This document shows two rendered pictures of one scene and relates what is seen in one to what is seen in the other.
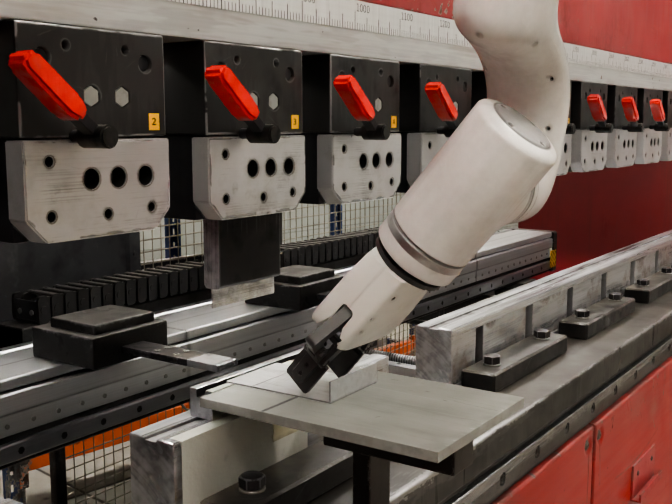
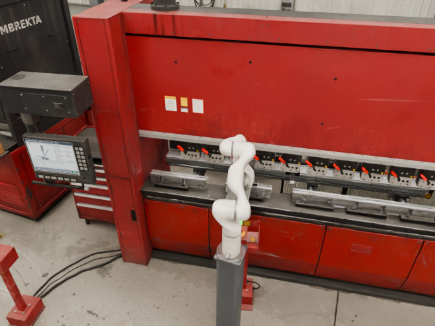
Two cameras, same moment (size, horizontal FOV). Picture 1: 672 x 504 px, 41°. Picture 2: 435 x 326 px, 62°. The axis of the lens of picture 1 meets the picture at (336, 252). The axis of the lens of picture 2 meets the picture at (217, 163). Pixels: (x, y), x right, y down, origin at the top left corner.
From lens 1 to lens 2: 260 cm
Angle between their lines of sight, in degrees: 67
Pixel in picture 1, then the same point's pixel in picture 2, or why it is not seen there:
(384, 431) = (228, 195)
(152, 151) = (221, 156)
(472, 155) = not seen: hidden behind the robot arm
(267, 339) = (283, 174)
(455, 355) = (294, 196)
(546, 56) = not seen: hidden behind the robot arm
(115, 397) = not seen: hidden behind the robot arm
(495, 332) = (312, 198)
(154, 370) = (256, 171)
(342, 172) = (257, 164)
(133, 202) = (218, 160)
